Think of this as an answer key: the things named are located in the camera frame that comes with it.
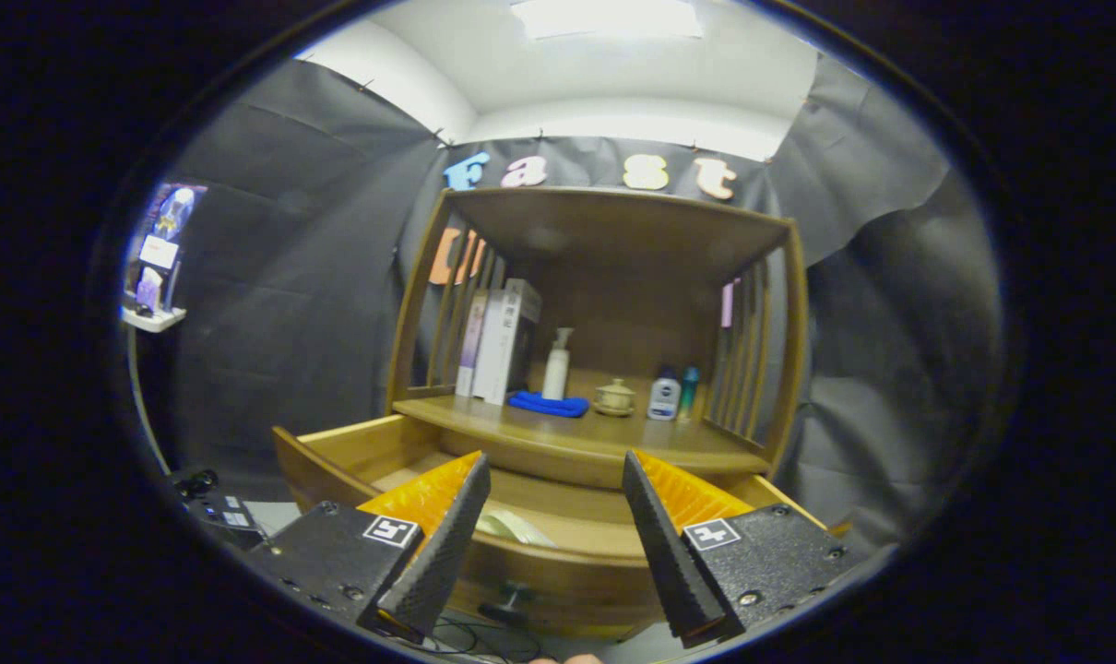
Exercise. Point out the thin white purple book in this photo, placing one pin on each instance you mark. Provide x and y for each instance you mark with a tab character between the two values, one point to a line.
470	350

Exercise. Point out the beige lidded tea cup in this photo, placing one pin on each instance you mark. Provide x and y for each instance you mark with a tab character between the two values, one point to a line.
613	398

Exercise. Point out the black power strip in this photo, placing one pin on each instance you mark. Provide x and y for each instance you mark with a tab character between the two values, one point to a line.
226	512

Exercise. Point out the white pump bottle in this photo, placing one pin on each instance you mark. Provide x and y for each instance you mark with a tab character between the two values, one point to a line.
555	373

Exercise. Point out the wooden cabinet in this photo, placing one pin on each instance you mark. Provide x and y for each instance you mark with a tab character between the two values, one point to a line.
613	231

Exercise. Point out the black round drawer knob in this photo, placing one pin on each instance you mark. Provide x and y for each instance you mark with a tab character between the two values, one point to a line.
512	604

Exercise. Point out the blue folded cloth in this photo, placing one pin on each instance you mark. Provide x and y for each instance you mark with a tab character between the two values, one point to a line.
549	404

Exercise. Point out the white blue lotion bottle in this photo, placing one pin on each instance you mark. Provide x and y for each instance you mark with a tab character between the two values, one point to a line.
663	401

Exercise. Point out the wooden drawer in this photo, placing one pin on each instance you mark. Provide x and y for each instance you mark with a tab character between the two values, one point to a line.
558	516

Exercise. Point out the thick white book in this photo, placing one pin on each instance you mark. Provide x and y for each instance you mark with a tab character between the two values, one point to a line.
503	346

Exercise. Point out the purple printed display board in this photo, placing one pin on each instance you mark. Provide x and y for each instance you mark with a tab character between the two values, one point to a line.
175	212

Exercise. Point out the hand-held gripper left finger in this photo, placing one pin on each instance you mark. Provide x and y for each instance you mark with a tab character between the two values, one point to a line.
443	553

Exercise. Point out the white wall shelf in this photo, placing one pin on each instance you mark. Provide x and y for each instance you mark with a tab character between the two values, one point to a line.
155	320

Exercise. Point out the black backdrop cloth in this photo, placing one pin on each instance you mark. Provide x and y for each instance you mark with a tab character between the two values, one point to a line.
290	304

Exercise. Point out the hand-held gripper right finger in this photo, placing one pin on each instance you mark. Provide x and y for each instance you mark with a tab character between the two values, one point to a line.
673	563

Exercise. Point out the pale green scrubbing brush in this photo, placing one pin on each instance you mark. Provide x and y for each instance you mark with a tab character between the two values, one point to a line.
512	527

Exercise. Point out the teal slim bottle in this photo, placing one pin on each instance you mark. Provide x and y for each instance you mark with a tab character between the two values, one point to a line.
688	387

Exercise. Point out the wooden countertop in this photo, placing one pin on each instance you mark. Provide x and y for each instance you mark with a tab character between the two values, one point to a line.
613	438

